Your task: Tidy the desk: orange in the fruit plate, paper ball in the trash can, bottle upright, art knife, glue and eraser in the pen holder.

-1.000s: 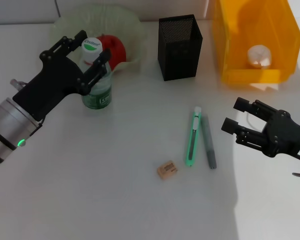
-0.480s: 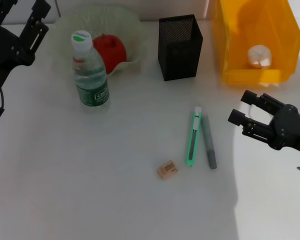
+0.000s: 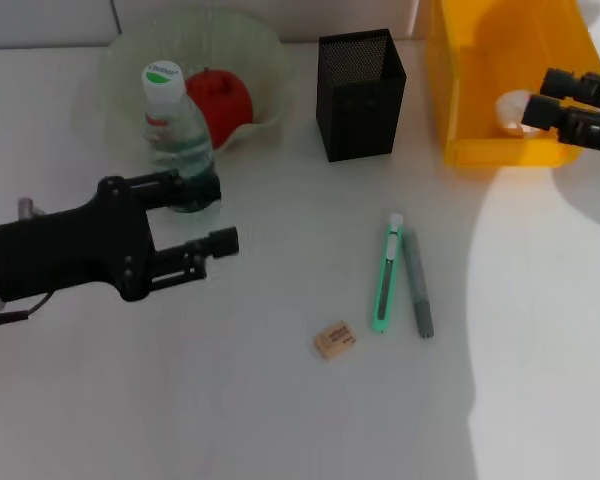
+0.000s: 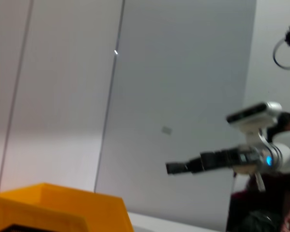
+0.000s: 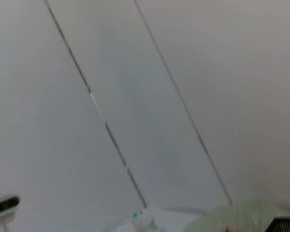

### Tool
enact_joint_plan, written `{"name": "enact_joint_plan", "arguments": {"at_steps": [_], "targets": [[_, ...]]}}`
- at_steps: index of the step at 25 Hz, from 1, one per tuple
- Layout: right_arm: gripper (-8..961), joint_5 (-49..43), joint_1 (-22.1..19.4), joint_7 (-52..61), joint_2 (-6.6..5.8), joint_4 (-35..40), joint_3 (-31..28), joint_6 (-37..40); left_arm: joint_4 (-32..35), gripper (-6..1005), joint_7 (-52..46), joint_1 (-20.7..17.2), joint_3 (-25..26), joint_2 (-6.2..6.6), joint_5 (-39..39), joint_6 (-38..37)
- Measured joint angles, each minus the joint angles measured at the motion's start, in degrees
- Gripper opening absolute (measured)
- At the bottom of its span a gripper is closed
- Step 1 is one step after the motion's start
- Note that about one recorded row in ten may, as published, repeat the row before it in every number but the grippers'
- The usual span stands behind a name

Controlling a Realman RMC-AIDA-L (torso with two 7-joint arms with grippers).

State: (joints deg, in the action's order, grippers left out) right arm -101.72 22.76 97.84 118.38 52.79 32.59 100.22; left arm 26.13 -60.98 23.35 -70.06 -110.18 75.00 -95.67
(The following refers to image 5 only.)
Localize green glass fruit plate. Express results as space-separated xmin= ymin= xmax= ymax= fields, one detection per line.
xmin=186 ymin=202 xmax=290 ymax=232

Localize clear water bottle green label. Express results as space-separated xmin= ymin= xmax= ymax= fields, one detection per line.
xmin=117 ymin=209 xmax=160 ymax=232

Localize black mesh pen holder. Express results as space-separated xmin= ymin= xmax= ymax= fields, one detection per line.
xmin=265 ymin=216 xmax=290 ymax=232

